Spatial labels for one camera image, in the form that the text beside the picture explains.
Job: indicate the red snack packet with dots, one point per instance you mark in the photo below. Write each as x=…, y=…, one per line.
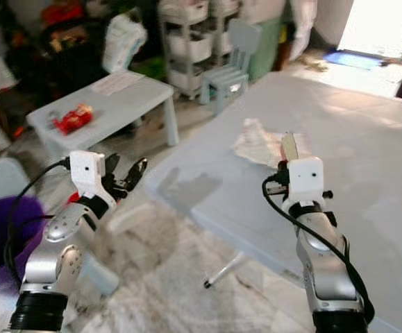
x=76, y=119

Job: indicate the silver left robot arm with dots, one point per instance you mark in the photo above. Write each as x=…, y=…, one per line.
x=51, y=263

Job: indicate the large light-blue table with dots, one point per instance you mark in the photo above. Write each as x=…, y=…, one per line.
x=353, y=139

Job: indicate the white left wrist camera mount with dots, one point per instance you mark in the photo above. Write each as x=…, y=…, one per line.
x=86, y=170

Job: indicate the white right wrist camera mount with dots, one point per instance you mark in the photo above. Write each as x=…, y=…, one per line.
x=305, y=180

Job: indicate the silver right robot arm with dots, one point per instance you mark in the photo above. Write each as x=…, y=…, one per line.
x=325, y=270

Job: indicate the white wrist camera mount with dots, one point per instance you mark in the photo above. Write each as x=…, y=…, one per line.
x=86, y=170
x=305, y=180

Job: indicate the light-blue kids chair with backrest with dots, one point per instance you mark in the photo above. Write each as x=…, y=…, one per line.
x=232, y=69

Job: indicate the white hanging cloth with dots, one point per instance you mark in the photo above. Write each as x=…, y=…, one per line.
x=303, y=28

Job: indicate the green bin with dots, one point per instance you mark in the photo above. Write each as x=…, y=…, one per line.
x=268, y=48

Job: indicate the white printed plastic pack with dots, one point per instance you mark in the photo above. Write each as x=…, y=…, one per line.
x=124, y=41

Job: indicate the beige and red wrapper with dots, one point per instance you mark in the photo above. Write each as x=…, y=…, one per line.
x=289, y=147

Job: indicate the white metal frame leg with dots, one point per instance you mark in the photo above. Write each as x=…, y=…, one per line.
x=225, y=267

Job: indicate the white paper sheet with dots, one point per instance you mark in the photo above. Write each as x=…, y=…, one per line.
x=117, y=83

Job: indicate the small light-blue kids table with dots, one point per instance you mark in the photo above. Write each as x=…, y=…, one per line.
x=131, y=104

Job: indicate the blue door mat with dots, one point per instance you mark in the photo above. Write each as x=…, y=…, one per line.
x=357, y=60

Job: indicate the white shelf trolley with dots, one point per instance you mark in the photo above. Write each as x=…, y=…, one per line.
x=187, y=45

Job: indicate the crumpled white paper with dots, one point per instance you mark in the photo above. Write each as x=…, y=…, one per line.
x=256, y=146

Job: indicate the red toy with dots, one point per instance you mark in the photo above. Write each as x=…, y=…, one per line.
x=62, y=14

